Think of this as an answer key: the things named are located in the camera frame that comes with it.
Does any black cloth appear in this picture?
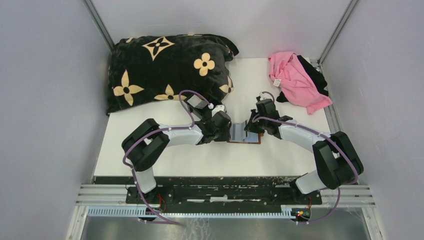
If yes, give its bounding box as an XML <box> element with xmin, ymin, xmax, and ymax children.
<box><xmin>276</xmin><ymin>55</ymin><xmax>329</xmax><ymax>107</ymax></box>

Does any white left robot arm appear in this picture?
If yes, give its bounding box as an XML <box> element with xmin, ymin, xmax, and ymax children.
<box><xmin>121</xmin><ymin>110</ymin><xmax>231</xmax><ymax>204</ymax></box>

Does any pink cloth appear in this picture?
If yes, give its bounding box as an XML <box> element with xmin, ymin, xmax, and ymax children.
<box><xmin>268</xmin><ymin>52</ymin><xmax>333</xmax><ymax>115</ymax></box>

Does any white card stack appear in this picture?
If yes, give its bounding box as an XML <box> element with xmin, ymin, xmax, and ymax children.
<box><xmin>186</xmin><ymin>95</ymin><xmax>208</xmax><ymax>109</ymax></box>

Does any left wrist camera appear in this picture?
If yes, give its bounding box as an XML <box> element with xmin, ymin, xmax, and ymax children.
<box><xmin>208</xmin><ymin>103</ymin><xmax>227</xmax><ymax>117</ymax></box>

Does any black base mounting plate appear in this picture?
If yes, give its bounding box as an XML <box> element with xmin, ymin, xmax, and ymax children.
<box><xmin>94</xmin><ymin>175</ymin><xmax>357</xmax><ymax>215</ymax></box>

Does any white slotted cable duct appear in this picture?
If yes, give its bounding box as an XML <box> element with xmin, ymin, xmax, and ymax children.
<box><xmin>87</xmin><ymin>206</ymin><xmax>295</xmax><ymax>220</ymax></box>

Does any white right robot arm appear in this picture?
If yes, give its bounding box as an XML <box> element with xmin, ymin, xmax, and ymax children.
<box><xmin>245</xmin><ymin>96</ymin><xmax>364</xmax><ymax>204</ymax></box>

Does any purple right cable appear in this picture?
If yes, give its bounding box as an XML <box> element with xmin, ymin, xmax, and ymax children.
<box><xmin>251</xmin><ymin>91</ymin><xmax>360</xmax><ymax>225</ymax></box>

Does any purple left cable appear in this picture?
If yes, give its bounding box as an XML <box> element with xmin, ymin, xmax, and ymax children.
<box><xmin>121</xmin><ymin>90</ymin><xmax>182</xmax><ymax>226</ymax></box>

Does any brown leather card holder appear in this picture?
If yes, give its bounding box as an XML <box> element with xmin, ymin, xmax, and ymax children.
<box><xmin>227</xmin><ymin>121</ymin><xmax>261</xmax><ymax>145</ymax></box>

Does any purple cable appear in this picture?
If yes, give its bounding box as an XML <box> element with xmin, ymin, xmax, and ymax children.
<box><xmin>251</xmin><ymin>91</ymin><xmax>360</xmax><ymax>225</ymax></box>
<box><xmin>121</xmin><ymin>90</ymin><xmax>182</xmax><ymax>226</ymax></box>

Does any black floral plush pillow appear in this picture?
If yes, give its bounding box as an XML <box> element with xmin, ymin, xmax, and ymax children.
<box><xmin>106</xmin><ymin>34</ymin><xmax>239</xmax><ymax>114</ymax></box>

